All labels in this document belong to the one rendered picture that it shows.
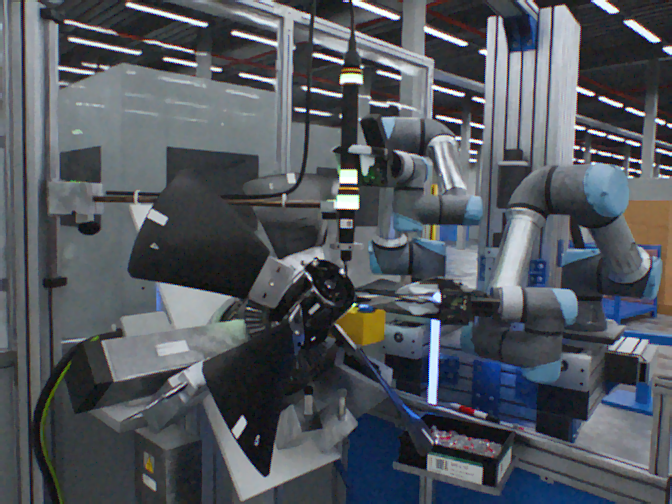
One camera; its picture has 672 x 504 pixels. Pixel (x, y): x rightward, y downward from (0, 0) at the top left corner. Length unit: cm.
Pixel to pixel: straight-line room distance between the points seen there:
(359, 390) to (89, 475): 86
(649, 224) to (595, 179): 773
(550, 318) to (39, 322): 111
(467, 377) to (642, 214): 738
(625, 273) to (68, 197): 137
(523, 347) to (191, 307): 70
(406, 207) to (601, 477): 73
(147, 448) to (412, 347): 84
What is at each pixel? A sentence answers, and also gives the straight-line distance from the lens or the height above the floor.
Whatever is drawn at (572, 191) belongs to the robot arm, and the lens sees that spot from 134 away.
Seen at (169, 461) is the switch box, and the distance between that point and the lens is 133.
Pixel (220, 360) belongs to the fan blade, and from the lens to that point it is 85.
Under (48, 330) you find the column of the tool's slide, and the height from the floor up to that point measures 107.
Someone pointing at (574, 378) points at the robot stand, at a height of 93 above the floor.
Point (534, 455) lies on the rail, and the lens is 141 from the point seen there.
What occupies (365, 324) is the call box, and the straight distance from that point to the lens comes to 158.
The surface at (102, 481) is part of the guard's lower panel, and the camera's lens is 181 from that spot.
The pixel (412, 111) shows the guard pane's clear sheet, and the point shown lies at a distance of 257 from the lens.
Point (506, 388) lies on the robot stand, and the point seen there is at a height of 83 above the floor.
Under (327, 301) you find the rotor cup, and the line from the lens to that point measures 103.
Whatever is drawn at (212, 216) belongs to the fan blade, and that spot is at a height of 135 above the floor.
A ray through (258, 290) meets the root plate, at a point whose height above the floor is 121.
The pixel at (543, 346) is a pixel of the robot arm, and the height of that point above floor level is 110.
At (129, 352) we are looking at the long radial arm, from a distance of 100.
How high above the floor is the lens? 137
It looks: 5 degrees down
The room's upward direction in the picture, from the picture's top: 2 degrees clockwise
